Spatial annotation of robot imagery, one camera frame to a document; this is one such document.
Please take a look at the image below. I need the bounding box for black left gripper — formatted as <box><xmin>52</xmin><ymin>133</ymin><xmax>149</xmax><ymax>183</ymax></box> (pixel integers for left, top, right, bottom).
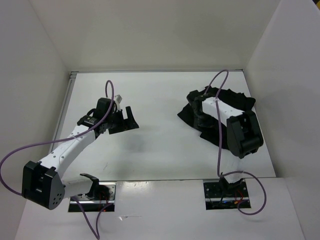
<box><xmin>105</xmin><ymin>106</ymin><xmax>139</xmax><ymax>135</ymax></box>

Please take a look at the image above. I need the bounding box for black pleated skirt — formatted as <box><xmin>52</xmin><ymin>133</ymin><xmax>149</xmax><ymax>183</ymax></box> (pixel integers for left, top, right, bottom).
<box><xmin>177</xmin><ymin>89</ymin><xmax>256</xmax><ymax>146</ymax></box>

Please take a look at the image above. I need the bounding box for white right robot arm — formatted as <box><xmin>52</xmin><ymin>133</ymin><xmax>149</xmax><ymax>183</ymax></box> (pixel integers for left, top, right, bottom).
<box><xmin>178</xmin><ymin>87</ymin><xmax>264</xmax><ymax>159</ymax></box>

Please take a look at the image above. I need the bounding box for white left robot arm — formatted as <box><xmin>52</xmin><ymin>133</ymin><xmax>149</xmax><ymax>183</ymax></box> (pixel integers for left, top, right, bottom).
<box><xmin>21</xmin><ymin>95</ymin><xmax>139</xmax><ymax>210</ymax></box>

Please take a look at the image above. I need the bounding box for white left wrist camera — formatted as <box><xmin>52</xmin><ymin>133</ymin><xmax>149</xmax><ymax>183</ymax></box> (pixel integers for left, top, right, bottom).
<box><xmin>113</xmin><ymin>94</ymin><xmax>122</xmax><ymax>112</ymax></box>

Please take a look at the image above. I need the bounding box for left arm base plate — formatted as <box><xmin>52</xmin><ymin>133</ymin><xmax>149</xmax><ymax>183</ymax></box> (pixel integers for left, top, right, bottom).
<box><xmin>75</xmin><ymin>181</ymin><xmax>117</xmax><ymax>213</ymax></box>

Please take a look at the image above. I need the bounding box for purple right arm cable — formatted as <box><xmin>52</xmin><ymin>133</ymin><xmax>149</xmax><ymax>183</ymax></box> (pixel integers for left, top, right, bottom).
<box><xmin>204</xmin><ymin>69</ymin><xmax>267</xmax><ymax>215</ymax></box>

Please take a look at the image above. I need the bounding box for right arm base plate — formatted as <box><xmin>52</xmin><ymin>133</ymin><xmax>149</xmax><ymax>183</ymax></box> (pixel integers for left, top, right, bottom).
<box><xmin>203</xmin><ymin>178</ymin><xmax>251</xmax><ymax>210</ymax></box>

